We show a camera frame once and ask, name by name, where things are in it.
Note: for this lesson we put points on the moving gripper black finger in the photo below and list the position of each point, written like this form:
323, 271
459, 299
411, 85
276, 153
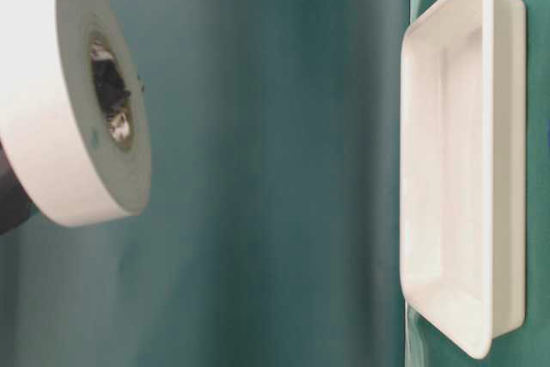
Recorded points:
15, 205
109, 85

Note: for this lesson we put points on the white tape roll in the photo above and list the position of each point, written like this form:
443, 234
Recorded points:
78, 164

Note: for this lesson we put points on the white plastic case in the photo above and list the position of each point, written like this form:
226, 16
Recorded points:
463, 169

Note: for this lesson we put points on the green table cloth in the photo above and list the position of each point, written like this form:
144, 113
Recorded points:
272, 233

